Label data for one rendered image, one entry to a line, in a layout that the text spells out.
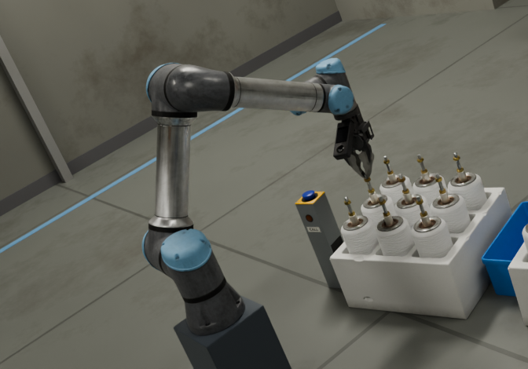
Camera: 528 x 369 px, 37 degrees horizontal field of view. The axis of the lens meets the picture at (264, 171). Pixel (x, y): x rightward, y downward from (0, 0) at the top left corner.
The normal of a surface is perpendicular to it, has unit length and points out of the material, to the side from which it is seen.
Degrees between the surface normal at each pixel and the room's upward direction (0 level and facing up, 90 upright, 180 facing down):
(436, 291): 90
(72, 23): 90
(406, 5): 90
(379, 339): 0
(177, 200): 86
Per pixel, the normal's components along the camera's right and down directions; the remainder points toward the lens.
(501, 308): -0.36, -0.87
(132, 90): 0.55, 0.11
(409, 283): -0.57, 0.50
